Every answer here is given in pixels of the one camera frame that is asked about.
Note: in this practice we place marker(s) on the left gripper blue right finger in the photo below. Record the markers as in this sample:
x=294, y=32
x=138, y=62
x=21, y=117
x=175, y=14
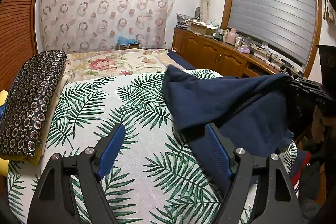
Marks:
x=218, y=151

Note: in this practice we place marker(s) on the cardboard box on cabinet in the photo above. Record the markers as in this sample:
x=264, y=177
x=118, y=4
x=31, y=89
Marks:
x=200, y=28

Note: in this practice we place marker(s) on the wooden sideboard cabinet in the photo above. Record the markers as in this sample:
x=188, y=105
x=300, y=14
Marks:
x=206, y=53

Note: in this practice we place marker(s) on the circle pattern sheer curtain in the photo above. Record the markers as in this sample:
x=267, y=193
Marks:
x=77, y=26

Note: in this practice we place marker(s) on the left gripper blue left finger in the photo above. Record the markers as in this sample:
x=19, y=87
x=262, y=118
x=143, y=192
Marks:
x=108, y=148

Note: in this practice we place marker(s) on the wooden louvered wardrobe door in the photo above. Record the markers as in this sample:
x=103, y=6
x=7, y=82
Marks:
x=18, y=38

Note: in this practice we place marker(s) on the floral blanket navy border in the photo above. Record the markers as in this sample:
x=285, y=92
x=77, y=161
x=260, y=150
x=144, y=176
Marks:
x=85, y=66

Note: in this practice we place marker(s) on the grey window blind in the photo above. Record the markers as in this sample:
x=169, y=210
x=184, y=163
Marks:
x=287, y=25

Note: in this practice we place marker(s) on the pink bottle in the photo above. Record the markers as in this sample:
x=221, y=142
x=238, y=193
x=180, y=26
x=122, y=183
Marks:
x=231, y=37

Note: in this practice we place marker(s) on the purple tissue pack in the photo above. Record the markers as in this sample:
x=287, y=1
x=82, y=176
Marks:
x=244, y=49

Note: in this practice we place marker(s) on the navy blue t-shirt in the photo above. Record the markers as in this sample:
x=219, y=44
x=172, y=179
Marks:
x=250, y=112

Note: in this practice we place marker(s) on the yellow plush pillow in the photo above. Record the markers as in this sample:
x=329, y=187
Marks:
x=21, y=126

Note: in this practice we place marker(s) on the palm leaf print sheet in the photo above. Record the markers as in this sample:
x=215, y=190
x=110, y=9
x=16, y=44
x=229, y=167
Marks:
x=155, y=178

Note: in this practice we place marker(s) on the dark circle pattern folded quilt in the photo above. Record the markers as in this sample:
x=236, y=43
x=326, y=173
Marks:
x=42, y=72

